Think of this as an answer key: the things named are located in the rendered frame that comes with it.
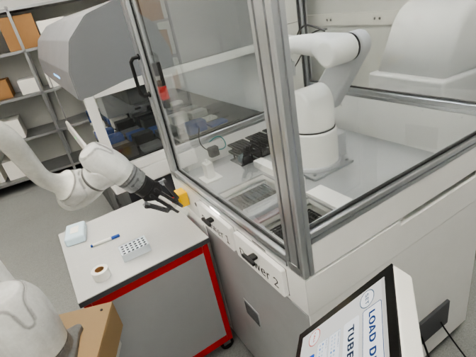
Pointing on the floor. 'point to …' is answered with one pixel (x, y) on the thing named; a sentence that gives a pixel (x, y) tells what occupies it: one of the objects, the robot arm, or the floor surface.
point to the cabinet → (450, 274)
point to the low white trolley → (153, 282)
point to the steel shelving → (71, 159)
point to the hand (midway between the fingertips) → (180, 209)
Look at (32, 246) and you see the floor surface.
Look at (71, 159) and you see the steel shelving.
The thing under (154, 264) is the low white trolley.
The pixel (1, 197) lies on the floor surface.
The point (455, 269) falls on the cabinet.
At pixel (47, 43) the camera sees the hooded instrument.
